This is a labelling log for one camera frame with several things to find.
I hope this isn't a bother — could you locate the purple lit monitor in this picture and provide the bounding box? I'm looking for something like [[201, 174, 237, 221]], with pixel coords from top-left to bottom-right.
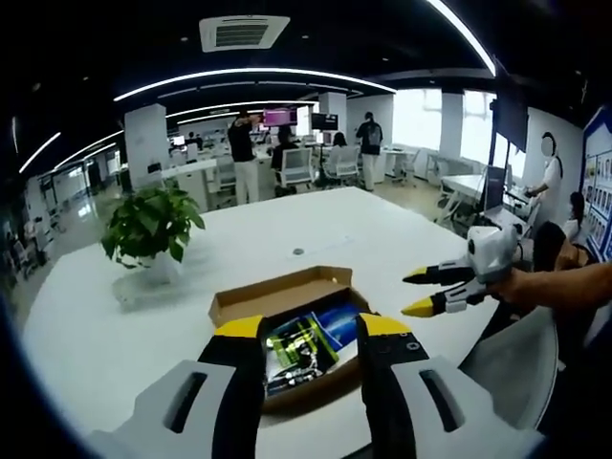
[[262, 108, 298, 128]]

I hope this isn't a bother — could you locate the blue wall poster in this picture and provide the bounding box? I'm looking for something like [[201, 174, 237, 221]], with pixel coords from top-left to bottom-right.
[[580, 107, 612, 262]]

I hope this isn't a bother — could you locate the blue soft wipes pack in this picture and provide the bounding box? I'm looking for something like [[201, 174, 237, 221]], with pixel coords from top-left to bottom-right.
[[309, 299, 373, 349]]

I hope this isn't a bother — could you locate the green potted plant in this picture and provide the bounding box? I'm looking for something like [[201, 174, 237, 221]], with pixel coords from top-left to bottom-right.
[[99, 186, 207, 283]]

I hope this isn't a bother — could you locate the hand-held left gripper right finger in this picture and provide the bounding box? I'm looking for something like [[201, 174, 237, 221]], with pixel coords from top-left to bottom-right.
[[356, 313, 547, 459]]

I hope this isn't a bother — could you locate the grey mesh office chair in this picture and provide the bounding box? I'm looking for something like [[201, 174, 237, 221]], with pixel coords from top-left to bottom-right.
[[458, 305, 560, 431]]

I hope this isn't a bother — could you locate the black green printed packet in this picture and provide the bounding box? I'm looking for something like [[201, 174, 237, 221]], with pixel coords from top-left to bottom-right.
[[265, 313, 341, 399]]

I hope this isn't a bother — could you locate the black screen on stand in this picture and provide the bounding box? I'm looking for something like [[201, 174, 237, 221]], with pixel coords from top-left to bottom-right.
[[492, 95, 530, 154]]

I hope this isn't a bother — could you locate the white ceiling light strip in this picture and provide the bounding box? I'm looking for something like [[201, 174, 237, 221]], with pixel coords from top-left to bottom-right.
[[425, 0, 498, 76], [113, 67, 398, 102]]

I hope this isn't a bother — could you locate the white table socket panel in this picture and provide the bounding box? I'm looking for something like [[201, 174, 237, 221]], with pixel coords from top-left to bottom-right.
[[286, 233, 355, 259]]

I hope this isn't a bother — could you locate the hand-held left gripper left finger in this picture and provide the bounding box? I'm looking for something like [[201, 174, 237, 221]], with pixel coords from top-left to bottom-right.
[[88, 314, 270, 459]]

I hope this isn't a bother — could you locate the person's right hand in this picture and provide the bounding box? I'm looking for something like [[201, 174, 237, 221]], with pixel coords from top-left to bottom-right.
[[486, 270, 533, 306]]

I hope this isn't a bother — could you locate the ceiling air conditioner vent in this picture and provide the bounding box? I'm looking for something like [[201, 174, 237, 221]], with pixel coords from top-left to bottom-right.
[[199, 15, 292, 53]]

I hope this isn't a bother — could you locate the brown cardboard shoe box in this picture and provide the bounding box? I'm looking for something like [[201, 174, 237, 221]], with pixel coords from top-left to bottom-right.
[[208, 265, 379, 415]]

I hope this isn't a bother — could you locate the white office chair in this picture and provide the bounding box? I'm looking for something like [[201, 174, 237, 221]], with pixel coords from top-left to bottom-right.
[[281, 147, 317, 187], [334, 145, 360, 181]]

